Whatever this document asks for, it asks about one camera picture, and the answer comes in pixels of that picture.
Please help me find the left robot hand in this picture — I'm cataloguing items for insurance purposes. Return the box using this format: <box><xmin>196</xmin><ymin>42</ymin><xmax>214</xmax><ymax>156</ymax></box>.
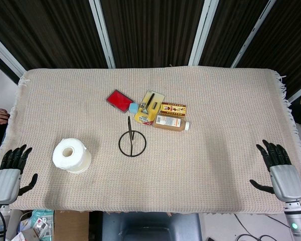
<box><xmin>0</xmin><ymin>144</ymin><xmax>39</xmax><ymax>204</ymax></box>

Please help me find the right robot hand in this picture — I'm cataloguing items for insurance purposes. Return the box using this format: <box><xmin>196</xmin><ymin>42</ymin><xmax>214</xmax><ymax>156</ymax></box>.
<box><xmin>249</xmin><ymin>139</ymin><xmax>301</xmax><ymax>202</ymax></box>

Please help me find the white toilet paper roll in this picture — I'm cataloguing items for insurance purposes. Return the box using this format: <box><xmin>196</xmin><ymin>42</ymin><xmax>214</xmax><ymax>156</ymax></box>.
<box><xmin>52</xmin><ymin>138</ymin><xmax>92</xmax><ymax>174</ymax></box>

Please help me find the person's hand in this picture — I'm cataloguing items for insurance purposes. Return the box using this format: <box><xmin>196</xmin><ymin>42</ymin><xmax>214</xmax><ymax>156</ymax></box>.
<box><xmin>0</xmin><ymin>108</ymin><xmax>11</xmax><ymax>125</ymax></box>

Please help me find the teal and white packet pile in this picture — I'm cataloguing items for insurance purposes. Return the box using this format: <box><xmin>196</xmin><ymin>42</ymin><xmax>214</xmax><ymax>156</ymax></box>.
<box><xmin>12</xmin><ymin>209</ymin><xmax>56</xmax><ymax>241</ymax></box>

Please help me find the brown cardboard box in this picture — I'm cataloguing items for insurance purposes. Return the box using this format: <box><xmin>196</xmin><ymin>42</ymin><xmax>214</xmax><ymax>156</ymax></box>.
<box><xmin>54</xmin><ymin>209</ymin><xmax>90</xmax><ymax>241</ymax></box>

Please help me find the amber liquid plastic bottle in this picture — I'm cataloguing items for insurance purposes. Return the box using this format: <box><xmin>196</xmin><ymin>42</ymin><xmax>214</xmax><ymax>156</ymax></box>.
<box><xmin>153</xmin><ymin>114</ymin><xmax>191</xmax><ymax>133</ymax></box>

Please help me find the red and gold medicine box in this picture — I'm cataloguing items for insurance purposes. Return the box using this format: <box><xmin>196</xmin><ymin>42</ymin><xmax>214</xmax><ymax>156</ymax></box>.
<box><xmin>160</xmin><ymin>102</ymin><xmax>187</xmax><ymax>117</ymax></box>

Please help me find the red ink pad case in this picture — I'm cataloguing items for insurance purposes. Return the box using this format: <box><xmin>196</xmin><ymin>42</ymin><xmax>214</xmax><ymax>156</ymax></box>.
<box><xmin>106</xmin><ymin>88</ymin><xmax>135</xmax><ymax>113</ymax></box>

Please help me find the beige woven tablecloth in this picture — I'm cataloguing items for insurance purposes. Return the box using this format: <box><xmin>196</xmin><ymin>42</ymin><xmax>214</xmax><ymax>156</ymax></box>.
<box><xmin>0</xmin><ymin>65</ymin><xmax>301</xmax><ymax>216</ymax></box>

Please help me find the dark blue chair seat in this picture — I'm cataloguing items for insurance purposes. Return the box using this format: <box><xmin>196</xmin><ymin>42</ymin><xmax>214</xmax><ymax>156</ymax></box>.
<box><xmin>101</xmin><ymin>212</ymin><xmax>203</xmax><ymax>241</ymax></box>

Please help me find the light blue eraser block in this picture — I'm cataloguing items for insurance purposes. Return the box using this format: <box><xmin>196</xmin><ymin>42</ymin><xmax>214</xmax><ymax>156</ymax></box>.
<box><xmin>128</xmin><ymin>102</ymin><xmax>140</xmax><ymax>115</ymax></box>

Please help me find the yellow razor blister pack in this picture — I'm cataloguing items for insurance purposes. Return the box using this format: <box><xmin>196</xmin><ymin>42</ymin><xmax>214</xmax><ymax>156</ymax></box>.
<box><xmin>133</xmin><ymin>89</ymin><xmax>166</xmax><ymax>126</ymax></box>

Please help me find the black floor cable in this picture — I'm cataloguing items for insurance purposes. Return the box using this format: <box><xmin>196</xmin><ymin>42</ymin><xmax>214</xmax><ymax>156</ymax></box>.
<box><xmin>208</xmin><ymin>213</ymin><xmax>293</xmax><ymax>241</ymax></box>

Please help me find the black wire paper roll holder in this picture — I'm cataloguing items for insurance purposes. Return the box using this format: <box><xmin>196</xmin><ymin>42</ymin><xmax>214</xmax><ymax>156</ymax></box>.
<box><xmin>118</xmin><ymin>115</ymin><xmax>147</xmax><ymax>158</ymax></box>

